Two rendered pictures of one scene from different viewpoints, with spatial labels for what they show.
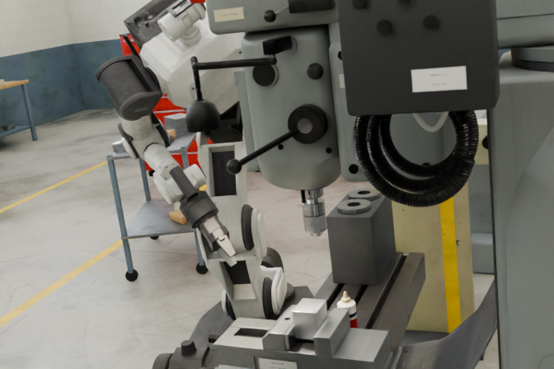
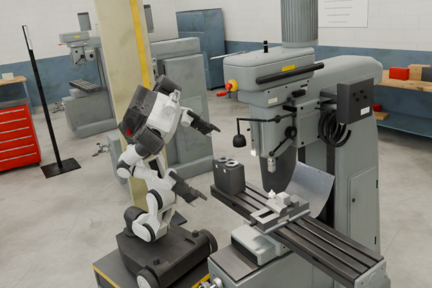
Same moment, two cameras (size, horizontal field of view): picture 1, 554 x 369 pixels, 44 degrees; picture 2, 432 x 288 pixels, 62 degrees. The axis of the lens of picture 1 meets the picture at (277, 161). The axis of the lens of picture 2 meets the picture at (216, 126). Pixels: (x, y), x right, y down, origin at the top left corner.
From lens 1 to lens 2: 1.81 m
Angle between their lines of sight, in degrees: 53
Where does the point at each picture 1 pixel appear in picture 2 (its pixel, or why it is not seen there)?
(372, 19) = (355, 98)
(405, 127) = (314, 126)
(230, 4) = (273, 96)
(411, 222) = not seen: hidden behind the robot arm
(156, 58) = (159, 123)
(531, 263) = (346, 154)
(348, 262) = (236, 185)
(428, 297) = not seen: hidden behind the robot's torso
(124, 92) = (157, 142)
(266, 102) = (277, 128)
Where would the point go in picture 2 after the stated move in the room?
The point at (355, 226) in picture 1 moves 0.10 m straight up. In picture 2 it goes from (239, 170) to (238, 157)
